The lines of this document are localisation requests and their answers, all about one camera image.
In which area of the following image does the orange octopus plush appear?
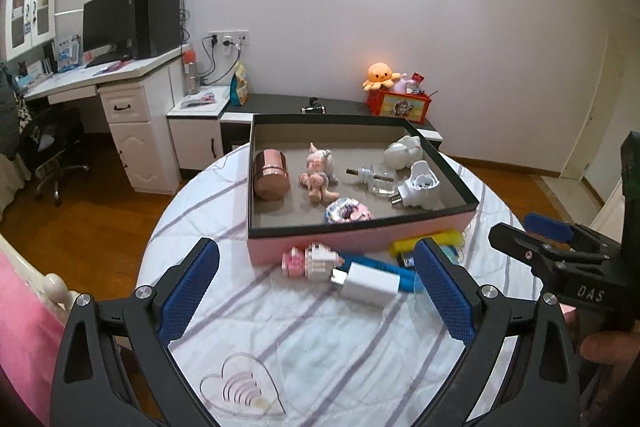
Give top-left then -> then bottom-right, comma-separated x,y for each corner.
362,63 -> 407,94

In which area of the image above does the snack bag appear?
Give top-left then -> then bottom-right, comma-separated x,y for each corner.
229,63 -> 249,106

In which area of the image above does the bottle with red cap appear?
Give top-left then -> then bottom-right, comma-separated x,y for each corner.
182,48 -> 199,96

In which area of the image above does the clear glass perfume bottle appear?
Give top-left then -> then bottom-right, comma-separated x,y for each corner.
346,163 -> 398,198

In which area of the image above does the white plug-in device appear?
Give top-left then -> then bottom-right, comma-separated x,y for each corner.
390,160 -> 443,209

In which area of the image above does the beige curtain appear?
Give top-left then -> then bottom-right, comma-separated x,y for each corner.
0,142 -> 33,208

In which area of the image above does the black computer monitor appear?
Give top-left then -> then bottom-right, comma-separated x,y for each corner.
81,0 -> 141,58

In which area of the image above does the striped white bedsheet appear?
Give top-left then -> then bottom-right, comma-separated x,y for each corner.
136,142 -> 543,427

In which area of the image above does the clear heart-shaped lid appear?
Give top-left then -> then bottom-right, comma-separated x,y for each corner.
200,352 -> 288,418

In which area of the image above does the pink blanket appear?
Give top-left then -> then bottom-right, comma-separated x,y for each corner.
0,252 -> 76,427

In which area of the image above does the white desk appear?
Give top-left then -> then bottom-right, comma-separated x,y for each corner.
24,44 -> 193,195

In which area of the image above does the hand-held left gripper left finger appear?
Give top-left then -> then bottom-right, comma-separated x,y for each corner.
50,237 -> 221,427

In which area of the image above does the yellow plastic bar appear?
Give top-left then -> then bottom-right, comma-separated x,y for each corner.
390,229 -> 463,258

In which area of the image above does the dark jacket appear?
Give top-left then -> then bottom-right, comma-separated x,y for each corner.
0,62 -> 23,158

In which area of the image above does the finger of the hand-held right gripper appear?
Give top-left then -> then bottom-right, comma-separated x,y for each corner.
524,213 -> 621,253
488,223 -> 568,282

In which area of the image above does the red storage box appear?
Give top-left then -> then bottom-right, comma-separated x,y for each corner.
366,88 -> 432,124

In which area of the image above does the pink white block figure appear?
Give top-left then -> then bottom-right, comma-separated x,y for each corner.
281,243 -> 343,279

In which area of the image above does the black office chair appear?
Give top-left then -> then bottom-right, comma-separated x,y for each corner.
20,107 -> 91,206

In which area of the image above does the black keyboard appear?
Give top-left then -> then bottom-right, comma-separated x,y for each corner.
85,53 -> 133,68

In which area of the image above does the blue white box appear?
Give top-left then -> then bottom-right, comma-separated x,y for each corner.
54,36 -> 82,72

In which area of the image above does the white bed post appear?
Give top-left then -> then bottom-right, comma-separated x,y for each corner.
0,232 -> 80,310

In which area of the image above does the black white low cabinet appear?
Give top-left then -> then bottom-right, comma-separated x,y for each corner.
220,93 -> 445,152

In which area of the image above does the white nightstand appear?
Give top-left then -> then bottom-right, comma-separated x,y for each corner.
166,86 -> 232,172

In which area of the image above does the person's right hand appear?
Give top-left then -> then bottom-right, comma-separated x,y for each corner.
579,331 -> 629,368

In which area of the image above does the rose gold cylinder jar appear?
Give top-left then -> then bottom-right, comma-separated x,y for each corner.
252,148 -> 291,201

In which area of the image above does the white wall socket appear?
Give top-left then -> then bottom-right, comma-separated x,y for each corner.
207,29 -> 249,46

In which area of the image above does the black computer tower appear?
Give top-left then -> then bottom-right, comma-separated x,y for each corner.
132,0 -> 182,60

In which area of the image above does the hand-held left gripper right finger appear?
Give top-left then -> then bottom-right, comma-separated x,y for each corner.
414,237 -> 581,427

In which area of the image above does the pink pig figurine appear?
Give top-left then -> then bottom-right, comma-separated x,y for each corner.
299,143 -> 340,204

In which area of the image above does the white charger block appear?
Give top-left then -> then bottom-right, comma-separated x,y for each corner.
329,263 -> 403,308

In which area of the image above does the black power cable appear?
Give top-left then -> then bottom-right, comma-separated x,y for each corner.
200,34 -> 226,85

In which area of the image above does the white elephant figure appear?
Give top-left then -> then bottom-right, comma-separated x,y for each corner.
384,135 -> 425,170

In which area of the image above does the colourful round trinket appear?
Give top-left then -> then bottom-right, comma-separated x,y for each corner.
325,199 -> 375,225

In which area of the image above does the white glass-door cabinet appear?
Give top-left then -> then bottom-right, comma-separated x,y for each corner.
4,0 -> 58,58

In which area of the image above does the pink box with black rim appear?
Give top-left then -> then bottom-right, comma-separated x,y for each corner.
246,114 -> 480,267

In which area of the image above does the white door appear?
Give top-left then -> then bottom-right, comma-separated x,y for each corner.
560,27 -> 626,180

